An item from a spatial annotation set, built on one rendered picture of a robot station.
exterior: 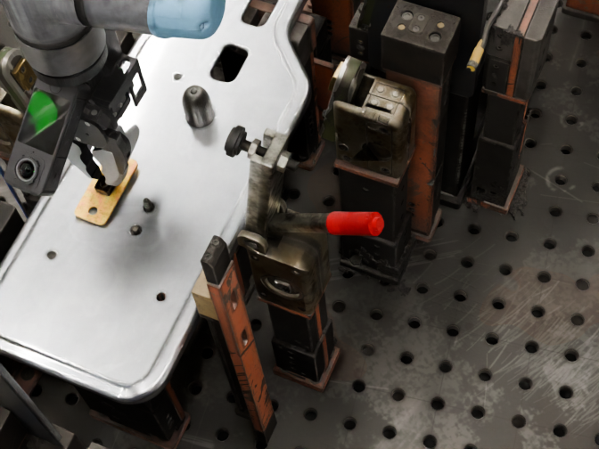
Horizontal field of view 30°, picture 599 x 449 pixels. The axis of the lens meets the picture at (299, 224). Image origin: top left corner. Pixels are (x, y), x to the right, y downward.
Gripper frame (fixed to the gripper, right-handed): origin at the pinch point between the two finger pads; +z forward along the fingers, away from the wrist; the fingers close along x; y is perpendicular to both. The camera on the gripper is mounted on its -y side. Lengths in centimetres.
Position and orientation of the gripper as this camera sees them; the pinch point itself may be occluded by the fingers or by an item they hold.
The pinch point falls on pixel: (102, 179)
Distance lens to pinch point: 120.2
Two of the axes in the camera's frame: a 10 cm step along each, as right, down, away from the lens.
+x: -9.2, -3.2, 2.4
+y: 4.0, -8.1, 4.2
